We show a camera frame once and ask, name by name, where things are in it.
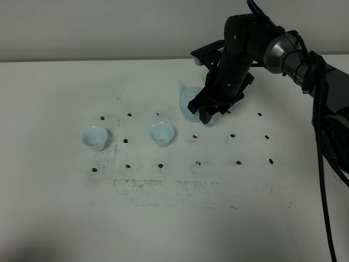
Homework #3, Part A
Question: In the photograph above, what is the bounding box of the light blue porcelain teapot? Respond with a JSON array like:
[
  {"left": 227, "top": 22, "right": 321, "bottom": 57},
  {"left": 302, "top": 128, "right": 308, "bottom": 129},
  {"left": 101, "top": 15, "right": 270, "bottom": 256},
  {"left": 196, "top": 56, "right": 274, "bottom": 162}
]
[{"left": 178, "top": 79, "right": 203, "bottom": 123}]

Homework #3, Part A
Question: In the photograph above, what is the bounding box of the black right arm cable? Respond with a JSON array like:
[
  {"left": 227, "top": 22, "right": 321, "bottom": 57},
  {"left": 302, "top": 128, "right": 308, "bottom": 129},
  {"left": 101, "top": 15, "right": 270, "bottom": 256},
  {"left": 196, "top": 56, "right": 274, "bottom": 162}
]
[{"left": 246, "top": 0, "right": 349, "bottom": 262}]

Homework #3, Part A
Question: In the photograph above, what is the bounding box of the right light blue teacup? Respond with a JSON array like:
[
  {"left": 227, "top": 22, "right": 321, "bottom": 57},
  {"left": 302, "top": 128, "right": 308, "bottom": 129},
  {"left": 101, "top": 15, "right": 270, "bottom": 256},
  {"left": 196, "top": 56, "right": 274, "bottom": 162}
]
[{"left": 149, "top": 122, "right": 175, "bottom": 147}]

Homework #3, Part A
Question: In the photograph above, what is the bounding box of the light blue teacup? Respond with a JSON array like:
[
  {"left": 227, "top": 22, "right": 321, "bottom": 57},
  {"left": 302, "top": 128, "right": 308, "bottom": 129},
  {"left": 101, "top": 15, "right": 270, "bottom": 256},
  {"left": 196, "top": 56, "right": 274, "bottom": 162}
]
[
  {"left": 81, "top": 126, "right": 108, "bottom": 152},
  {"left": 149, "top": 122, "right": 175, "bottom": 147}
]

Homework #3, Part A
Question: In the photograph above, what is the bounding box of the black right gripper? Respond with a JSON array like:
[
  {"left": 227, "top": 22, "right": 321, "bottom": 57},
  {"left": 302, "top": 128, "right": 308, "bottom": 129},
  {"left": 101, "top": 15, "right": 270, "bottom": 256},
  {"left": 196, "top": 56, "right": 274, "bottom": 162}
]
[{"left": 188, "top": 40, "right": 254, "bottom": 124}]

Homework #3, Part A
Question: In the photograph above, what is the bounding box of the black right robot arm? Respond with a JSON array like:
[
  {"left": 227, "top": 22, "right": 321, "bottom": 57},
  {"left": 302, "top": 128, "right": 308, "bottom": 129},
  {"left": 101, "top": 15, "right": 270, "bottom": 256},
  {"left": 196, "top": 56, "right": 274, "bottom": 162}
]
[{"left": 187, "top": 14, "right": 348, "bottom": 182}]

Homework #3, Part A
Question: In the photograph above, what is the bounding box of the left light blue teacup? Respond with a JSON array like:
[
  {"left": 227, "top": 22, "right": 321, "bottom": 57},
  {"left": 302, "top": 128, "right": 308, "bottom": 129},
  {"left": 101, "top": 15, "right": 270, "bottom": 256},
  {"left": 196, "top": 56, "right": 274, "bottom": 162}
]
[{"left": 81, "top": 126, "right": 108, "bottom": 152}]

